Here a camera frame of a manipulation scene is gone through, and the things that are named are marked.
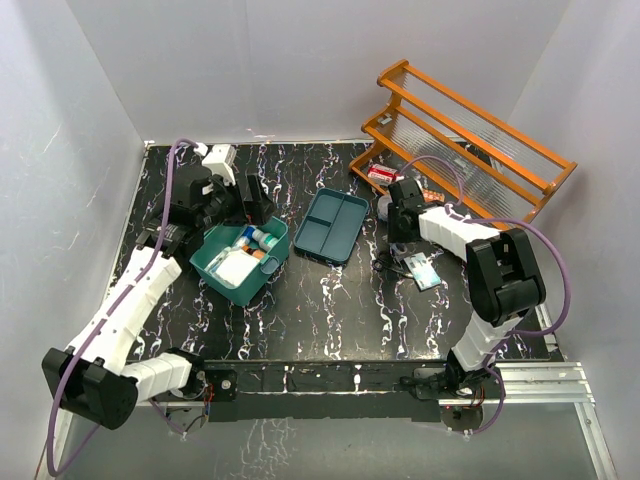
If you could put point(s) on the aluminium frame rail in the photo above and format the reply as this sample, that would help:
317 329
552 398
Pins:
536 421

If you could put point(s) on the teal medicine kit box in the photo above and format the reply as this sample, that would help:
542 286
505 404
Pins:
219 241

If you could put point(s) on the blue divided tray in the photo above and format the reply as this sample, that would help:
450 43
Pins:
331 226

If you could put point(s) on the white gauze pack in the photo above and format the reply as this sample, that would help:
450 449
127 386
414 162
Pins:
235 268

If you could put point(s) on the white bottle green label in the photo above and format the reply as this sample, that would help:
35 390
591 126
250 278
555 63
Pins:
265 240

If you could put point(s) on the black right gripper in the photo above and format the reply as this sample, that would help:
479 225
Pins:
394 235

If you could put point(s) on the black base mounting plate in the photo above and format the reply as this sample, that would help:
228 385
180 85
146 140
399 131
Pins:
314 390

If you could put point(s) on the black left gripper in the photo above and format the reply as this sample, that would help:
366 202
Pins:
260 206

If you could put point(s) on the blue labelled spray bottle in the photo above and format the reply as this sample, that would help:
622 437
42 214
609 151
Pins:
244 240

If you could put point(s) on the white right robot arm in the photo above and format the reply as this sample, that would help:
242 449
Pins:
504 280

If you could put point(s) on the clear measuring cup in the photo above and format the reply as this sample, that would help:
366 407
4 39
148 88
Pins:
383 207

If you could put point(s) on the red white medicine box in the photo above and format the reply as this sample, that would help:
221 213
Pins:
383 175

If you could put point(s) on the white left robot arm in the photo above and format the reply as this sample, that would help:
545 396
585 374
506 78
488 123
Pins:
91 377

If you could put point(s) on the black scissors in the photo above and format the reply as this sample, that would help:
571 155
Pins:
385 261

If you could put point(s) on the orange wooden shelf rack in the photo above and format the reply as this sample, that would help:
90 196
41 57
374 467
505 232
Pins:
447 138

